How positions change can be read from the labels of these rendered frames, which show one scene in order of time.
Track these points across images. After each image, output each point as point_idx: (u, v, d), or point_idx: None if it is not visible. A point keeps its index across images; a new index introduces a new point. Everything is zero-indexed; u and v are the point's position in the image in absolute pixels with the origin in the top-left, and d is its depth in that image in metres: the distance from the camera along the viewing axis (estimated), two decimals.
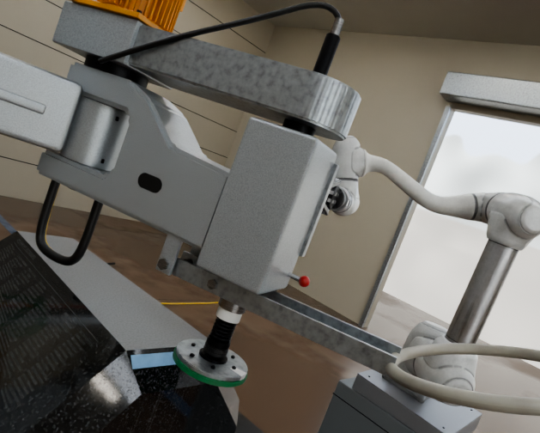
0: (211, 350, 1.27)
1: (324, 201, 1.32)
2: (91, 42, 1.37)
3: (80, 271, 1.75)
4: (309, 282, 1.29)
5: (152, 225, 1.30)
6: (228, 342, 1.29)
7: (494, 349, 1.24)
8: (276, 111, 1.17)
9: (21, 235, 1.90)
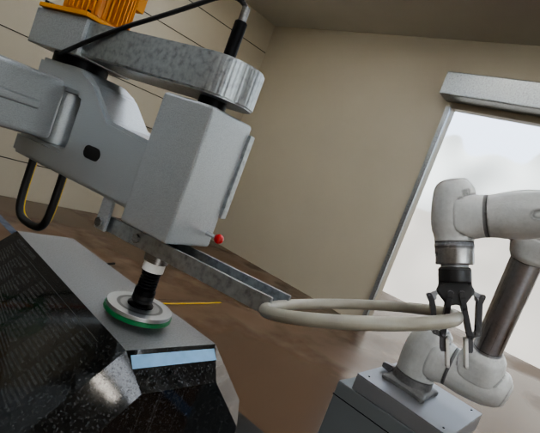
0: (136, 296, 1.45)
1: (239, 168, 1.48)
2: (54, 39, 1.64)
3: (80, 271, 1.75)
4: (223, 240, 1.44)
5: (93, 189, 1.52)
6: (152, 291, 1.47)
7: (385, 304, 1.33)
8: (185, 86, 1.36)
9: (21, 235, 1.90)
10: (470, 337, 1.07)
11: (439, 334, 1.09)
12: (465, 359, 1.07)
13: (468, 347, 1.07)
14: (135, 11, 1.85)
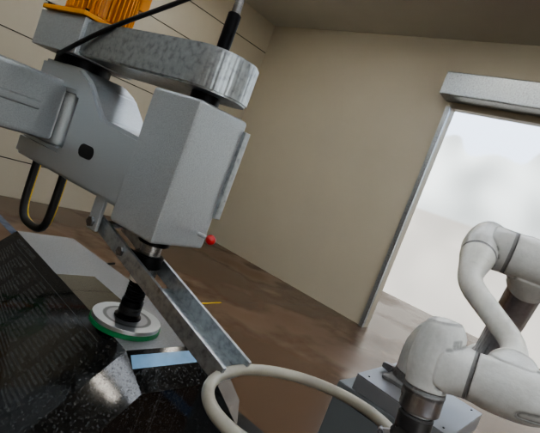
0: (122, 307, 1.40)
1: (233, 167, 1.42)
2: (55, 39, 1.63)
3: (80, 271, 1.75)
4: (215, 240, 1.38)
5: (86, 188, 1.49)
6: (139, 302, 1.41)
7: (346, 397, 1.24)
8: (174, 80, 1.31)
9: (21, 235, 1.90)
10: None
11: None
12: None
13: None
14: (139, 12, 1.83)
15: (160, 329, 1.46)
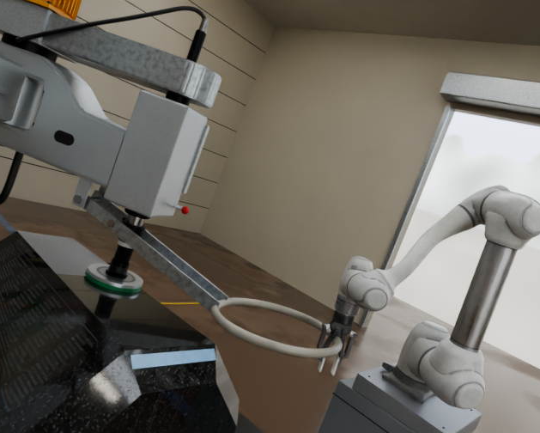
0: (115, 268, 1.75)
1: (198, 152, 1.82)
2: (8, 24, 1.71)
3: (80, 271, 1.75)
4: (189, 210, 1.80)
5: (67, 170, 1.71)
6: (127, 262, 1.77)
7: (288, 311, 1.88)
8: (159, 86, 1.63)
9: (21, 235, 1.90)
10: (341, 357, 1.69)
11: None
12: (334, 369, 1.69)
13: (337, 362, 1.69)
14: None
15: (113, 286, 1.68)
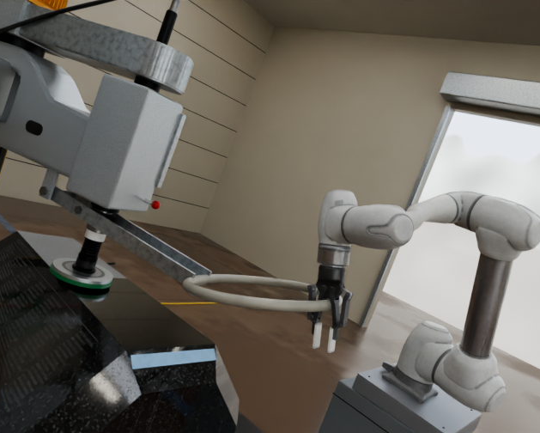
0: (80, 261, 1.63)
1: (173, 143, 1.68)
2: None
3: None
4: (160, 205, 1.65)
5: (36, 161, 1.65)
6: (94, 257, 1.65)
7: (288, 283, 1.62)
8: (122, 69, 1.53)
9: (21, 235, 1.90)
10: (332, 326, 1.25)
11: (312, 320, 1.30)
12: (328, 344, 1.26)
13: (331, 334, 1.26)
14: None
15: (82, 283, 1.57)
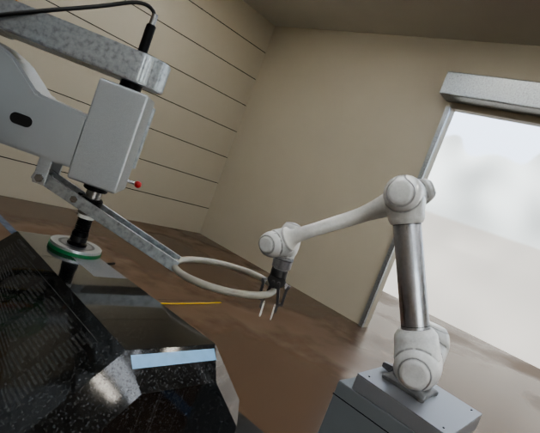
0: (77, 238, 1.94)
1: (147, 132, 2.05)
2: None
3: (80, 271, 1.75)
4: (141, 185, 2.05)
5: (25, 150, 1.82)
6: (87, 233, 1.98)
7: (226, 264, 2.29)
8: (118, 76, 1.81)
9: (21, 235, 1.90)
10: (276, 305, 2.05)
11: (261, 299, 2.07)
12: (270, 315, 2.06)
13: (274, 310, 2.05)
14: None
15: (51, 243, 1.90)
